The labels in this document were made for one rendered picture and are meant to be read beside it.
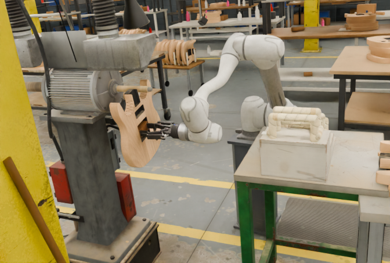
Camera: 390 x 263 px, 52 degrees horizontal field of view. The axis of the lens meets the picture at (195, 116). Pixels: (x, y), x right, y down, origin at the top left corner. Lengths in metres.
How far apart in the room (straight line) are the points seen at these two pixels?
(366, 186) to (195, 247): 1.50
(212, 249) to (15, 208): 1.84
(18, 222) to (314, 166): 1.10
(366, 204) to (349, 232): 1.38
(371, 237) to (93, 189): 1.46
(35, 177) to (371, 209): 1.17
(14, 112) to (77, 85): 0.98
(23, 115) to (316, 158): 1.09
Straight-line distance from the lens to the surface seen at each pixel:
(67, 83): 2.17
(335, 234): 3.00
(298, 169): 1.71
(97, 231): 2.54
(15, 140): 1.19
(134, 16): 2.01
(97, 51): 1.93
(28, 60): 2.24
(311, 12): 8.65
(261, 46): 2.10
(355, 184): 1.72
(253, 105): 2.59
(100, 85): 2.06
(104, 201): 2.44
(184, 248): 2.89
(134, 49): 1.82
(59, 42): 2.17
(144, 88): 2.01
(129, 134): 1.94
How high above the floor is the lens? 1.78
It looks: 20 degrees down
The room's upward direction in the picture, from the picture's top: 6 degrees counter-clockwise
